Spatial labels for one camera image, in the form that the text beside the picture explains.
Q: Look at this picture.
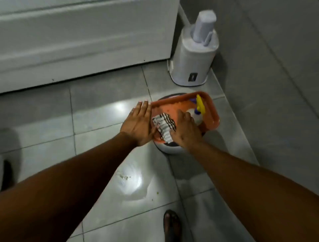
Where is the round white bin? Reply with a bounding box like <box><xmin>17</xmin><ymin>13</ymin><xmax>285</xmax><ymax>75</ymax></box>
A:
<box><xmin>153</xmin><ymin>93</ymin><xmax>208</xmax><ymax>154</ymax></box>

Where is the grey toilet brush handle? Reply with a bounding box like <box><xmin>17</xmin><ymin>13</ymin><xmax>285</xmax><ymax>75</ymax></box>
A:
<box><xmin>191</xmin><ymin>9</ymin><xmax>217</xmax><ymax>47</ymax></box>

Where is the white panelled door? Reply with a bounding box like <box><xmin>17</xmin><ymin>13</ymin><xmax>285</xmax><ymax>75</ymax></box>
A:
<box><xmin>0</xmin><ymin>0</ymin><xmax>180</xmax><ymax>94</ymax></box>

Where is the spray bottle with yellow trigger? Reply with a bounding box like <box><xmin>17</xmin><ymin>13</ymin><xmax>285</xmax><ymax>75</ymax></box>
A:
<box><xmin>186</xmin><ymin>94</ymin><xmax>206</xmax><ymax>126</ymax></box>

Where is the white toilet brush holder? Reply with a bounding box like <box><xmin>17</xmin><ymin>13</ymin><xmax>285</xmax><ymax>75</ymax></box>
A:
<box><xmin>167</xmin><ymin>24</ymin><xmax>220</xmax><ymax>87</ymax></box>

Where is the person's right forearm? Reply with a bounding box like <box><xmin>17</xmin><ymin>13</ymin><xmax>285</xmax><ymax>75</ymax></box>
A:
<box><xmin>186</xmin><ymin>140</ymin><xmax>319</xmax><ymax>242</ymax></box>

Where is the orange plastic tray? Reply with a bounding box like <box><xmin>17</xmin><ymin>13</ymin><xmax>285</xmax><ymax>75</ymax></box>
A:
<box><xmin>150</xmin><ymin>91</ymin><xmax>220</xmax><ymax>144</ymax></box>

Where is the person's foot in dark sandal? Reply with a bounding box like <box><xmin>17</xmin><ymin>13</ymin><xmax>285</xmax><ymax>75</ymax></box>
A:
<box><xmin>163</xmin><ymin>209</ymin><xmax>182</xmax><ymax>242</ymax></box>

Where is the person's left hand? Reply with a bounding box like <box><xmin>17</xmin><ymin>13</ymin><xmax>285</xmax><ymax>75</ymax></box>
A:
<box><xmin>120</xmin><ymin>100</ymin><xmax>157</xmax><ymax>147</ymax></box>

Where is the person's right hand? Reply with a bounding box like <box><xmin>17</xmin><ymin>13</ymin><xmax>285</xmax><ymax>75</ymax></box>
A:
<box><xmin>169</xmin><ymin>109</ymin><xmax>203</xmax><ymax>151</ymax></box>

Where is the person's left forearm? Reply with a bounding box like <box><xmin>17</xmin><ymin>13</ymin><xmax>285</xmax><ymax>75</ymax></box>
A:
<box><xmin>0</xmin><ymin>132</ymin><xmax>140</xmax><ymax>242</ymax></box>

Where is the striped black and white cloth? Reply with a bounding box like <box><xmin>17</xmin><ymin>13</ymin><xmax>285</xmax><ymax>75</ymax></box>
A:
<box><xmin>152</xmin><ymin>113</ymin><xmax>176</xmax><ymax>144</ymax></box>

